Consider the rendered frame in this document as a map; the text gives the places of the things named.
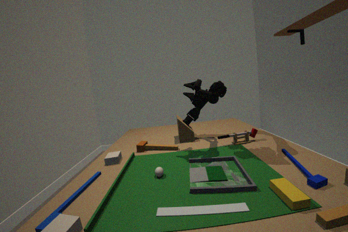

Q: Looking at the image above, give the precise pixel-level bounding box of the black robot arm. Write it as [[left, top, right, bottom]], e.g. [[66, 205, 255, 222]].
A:
[[183, 80, 227, 126]]

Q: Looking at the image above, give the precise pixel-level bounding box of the white golf ball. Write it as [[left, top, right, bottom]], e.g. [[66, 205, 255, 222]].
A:
[[155, 167, 164, 177]]

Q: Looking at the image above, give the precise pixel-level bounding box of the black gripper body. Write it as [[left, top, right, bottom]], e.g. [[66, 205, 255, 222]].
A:
[[192, 79, 209, 101]]

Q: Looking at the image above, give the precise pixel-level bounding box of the grey flat bar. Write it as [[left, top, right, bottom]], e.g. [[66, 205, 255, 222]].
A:
[[156, 203, 250, 217]]

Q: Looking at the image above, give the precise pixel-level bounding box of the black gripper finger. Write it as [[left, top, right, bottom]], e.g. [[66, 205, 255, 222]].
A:
[[183, 92, 194, 102], [184, 81, 197, 90]]

